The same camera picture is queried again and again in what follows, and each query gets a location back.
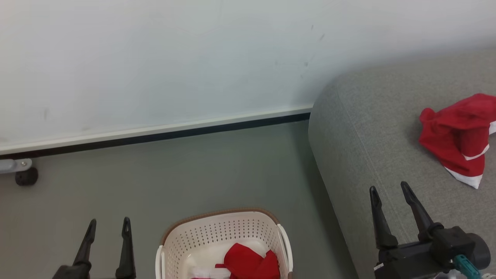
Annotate red garment with white trim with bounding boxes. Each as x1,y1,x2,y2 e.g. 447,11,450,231
418,93,496,189

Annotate teal cable connector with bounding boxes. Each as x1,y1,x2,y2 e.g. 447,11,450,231
453,255,483,279

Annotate white perforated laundry basket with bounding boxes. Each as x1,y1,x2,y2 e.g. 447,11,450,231
155,208,293,279

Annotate grey fabric sofa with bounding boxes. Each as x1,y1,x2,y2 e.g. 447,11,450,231
308,48,496,279

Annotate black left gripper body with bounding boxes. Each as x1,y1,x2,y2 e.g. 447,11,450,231
52,264,92,279

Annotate black caster wheel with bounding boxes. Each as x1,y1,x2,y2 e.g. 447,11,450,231
15,167,38,186

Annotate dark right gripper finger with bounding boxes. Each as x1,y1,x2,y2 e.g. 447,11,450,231
400,181,444,243
369,186,399,250

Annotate white and black baseboard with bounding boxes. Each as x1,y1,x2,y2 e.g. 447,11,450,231
0,104,313,160

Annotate grey metal furniture leg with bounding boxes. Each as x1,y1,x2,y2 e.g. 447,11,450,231
0,158,33,174

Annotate red garment with printed lettering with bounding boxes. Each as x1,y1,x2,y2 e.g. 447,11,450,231
215,243,280,279

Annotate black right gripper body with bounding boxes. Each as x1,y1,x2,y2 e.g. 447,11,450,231
374,226,491,279

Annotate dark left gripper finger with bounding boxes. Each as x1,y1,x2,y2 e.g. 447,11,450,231
73,219,97,268
115,217,137,279

